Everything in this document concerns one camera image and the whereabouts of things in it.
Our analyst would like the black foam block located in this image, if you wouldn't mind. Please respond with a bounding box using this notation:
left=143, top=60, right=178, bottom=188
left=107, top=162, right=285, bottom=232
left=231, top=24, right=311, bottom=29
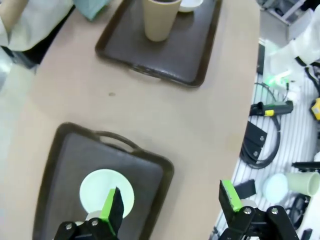
left=233, top=179, right=256, bottom=200

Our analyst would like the striped white cloth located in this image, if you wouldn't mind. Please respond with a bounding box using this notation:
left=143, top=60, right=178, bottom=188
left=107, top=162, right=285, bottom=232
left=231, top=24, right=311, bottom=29
left=212, top=74, right=320, bottom=240

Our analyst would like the black yellow handheld tool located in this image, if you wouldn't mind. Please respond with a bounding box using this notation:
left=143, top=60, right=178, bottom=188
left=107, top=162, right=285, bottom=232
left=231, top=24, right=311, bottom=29
left=249, top=99, right=295, bottom=117

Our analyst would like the black metal bracket plate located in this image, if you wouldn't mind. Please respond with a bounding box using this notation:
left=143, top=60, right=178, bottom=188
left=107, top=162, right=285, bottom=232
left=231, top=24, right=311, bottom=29
left=241, top=121, right=268, bottom=163

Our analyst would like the pale blue plastic bowl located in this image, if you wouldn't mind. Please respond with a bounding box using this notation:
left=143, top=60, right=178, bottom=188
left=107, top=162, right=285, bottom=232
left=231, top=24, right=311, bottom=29
left=262, top=172, right=290, bottom=202

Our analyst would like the person in cream sweater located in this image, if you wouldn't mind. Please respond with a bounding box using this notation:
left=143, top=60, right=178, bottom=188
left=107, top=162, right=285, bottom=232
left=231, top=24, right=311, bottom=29
left=0, top=0, right=76, bottom=70

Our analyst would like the white plastic bowl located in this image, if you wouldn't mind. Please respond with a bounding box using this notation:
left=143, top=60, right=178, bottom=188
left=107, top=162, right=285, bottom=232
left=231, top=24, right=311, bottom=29
left=177, top=0, right=205, bottom=13

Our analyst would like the pale green plastic cup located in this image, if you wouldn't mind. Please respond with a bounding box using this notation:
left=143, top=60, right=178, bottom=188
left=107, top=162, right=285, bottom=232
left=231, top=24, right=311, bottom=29
left=286, top=171, right=320, bottom=197

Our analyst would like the black flat box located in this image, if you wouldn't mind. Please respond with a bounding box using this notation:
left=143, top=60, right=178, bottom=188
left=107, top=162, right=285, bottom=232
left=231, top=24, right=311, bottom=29
left=257, top=44, right=266, bottom=75

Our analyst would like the dark brown serving tray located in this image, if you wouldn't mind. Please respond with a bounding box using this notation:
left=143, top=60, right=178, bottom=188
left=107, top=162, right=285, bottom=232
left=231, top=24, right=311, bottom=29
left=31, top=121, right=175, bottom=240
left=94, top=0, right=223, bottom=88

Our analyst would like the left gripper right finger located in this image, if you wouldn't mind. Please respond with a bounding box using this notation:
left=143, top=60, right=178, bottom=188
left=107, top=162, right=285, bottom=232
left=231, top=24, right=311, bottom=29
left=218, top=179, right=300, bottom=240

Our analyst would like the yellow black power tool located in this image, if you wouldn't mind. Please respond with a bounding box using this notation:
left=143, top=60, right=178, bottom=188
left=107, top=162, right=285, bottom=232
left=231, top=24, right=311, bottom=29
left=309, top=97, right=320, bottom=121

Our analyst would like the black looped cable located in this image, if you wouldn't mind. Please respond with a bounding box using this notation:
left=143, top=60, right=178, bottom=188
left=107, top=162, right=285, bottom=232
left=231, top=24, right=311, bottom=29
left=239, top=82, right=282, bottom=170

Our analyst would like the black cable conduit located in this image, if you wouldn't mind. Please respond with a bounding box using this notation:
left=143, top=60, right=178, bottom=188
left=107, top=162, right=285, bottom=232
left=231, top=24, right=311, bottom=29
left=294, top=56, right=320, bottom=96

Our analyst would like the teal cloth mat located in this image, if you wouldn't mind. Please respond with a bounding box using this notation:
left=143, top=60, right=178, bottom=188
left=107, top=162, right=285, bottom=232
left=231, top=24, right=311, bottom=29
left=73, top=0, right=125, bottom=21

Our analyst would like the pale green plastic bowl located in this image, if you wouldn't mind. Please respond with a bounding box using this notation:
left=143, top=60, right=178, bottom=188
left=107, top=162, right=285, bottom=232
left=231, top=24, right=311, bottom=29
left=79, top=169, right=135, bottom=218

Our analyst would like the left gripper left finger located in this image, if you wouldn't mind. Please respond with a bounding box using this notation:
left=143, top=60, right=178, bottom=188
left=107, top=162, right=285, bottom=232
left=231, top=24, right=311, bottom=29
left=53, top=186, right=126, bottom=240

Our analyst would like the brown plastic cup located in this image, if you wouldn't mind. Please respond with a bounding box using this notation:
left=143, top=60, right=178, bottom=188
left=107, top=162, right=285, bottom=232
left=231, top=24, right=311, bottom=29
left=142, top=0, right=183, bottom=42

